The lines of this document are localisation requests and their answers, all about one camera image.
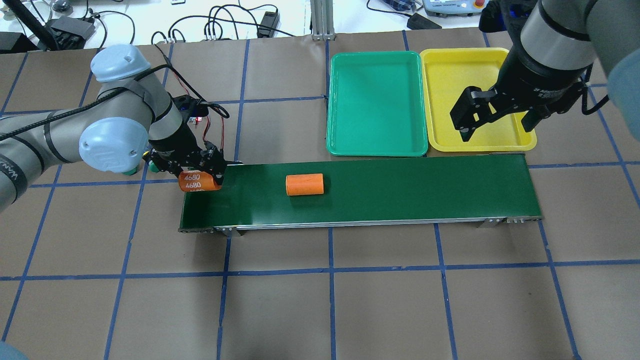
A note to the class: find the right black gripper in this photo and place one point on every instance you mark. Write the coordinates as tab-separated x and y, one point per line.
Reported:
531	79

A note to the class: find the orange cylinder with 4680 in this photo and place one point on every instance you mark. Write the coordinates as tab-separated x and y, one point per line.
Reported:
197	181

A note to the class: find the black power adapter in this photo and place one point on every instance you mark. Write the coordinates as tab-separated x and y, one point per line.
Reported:
268	25

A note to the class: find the green conveyor belt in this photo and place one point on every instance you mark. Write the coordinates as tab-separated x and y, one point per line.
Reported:
414	190

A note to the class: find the plain orange cylinder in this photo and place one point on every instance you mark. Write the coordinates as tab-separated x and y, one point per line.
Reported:
304	184

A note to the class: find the aluminium frame post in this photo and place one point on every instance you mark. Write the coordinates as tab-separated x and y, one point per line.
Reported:
322	20

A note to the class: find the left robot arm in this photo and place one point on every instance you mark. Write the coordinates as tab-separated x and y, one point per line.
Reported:
134	118

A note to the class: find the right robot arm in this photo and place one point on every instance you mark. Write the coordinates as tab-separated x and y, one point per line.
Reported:
562	51

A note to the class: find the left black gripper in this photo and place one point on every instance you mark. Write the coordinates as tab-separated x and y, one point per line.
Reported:
176	145

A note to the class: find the green push button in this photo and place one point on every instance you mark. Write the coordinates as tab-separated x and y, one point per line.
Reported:
132	171
157	166

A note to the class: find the green plastic tray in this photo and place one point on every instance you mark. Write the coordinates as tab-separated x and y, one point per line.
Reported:
376	105

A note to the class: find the small controller circuit board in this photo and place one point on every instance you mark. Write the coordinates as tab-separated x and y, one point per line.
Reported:
197	114

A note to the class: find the teach pendant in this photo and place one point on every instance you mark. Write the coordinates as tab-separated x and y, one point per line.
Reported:
459	8

